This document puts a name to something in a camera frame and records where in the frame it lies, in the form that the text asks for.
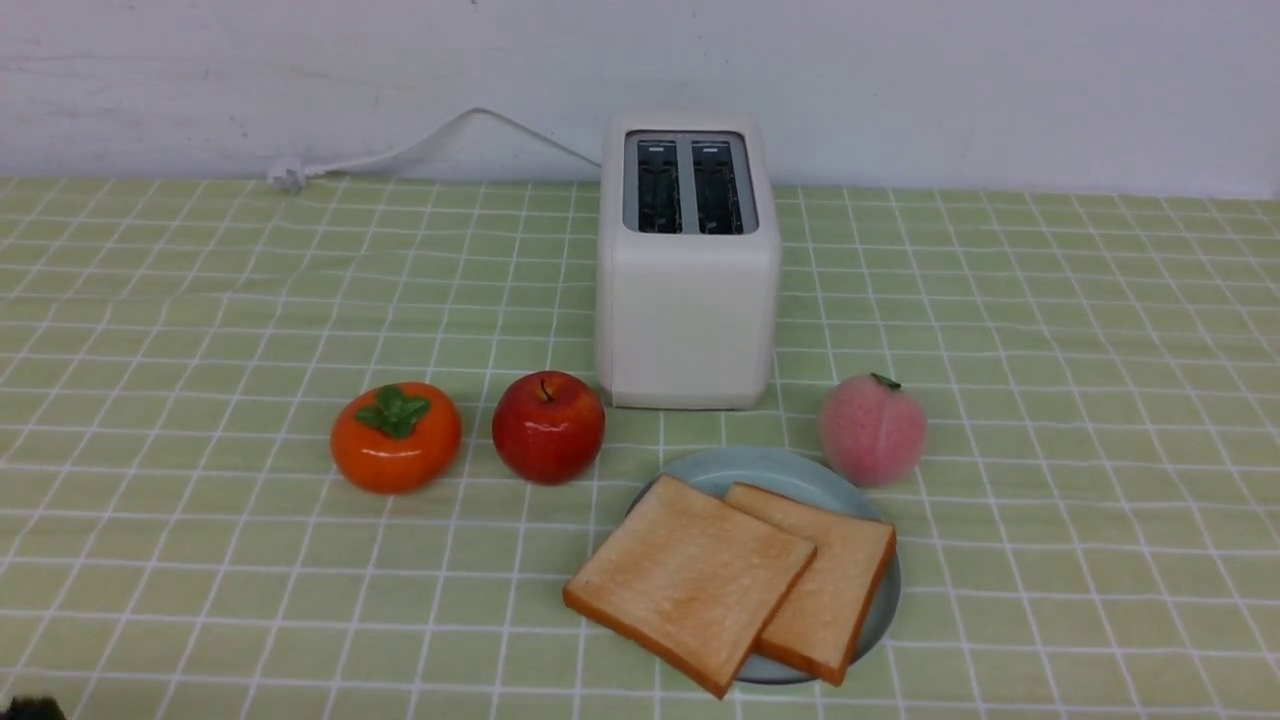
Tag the orange persimmon toy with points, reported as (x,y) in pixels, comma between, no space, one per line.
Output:
(397,438)

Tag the green checkered tablecloth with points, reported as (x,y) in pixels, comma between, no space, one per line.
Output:
(1092,535)

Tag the white two-slot toaster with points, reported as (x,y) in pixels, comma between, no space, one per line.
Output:
(688,263)

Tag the pink peach toy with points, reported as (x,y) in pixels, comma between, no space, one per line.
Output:
(871,430)

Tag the red apple toy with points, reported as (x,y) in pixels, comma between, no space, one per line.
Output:
(548,427)

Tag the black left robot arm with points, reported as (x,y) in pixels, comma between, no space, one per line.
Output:
(33,708)

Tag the toast slice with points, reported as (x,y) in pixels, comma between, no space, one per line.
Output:
(691,580)
(816,629)

